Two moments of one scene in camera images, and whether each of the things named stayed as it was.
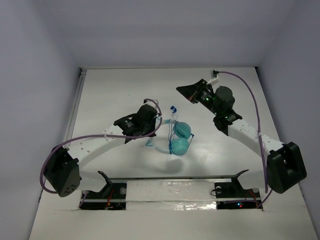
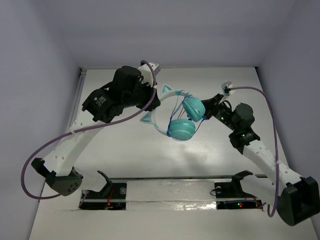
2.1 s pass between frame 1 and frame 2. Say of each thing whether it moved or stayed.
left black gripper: moved
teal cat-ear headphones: moved
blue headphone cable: moved
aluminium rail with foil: stayed
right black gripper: moved
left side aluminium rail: stayed
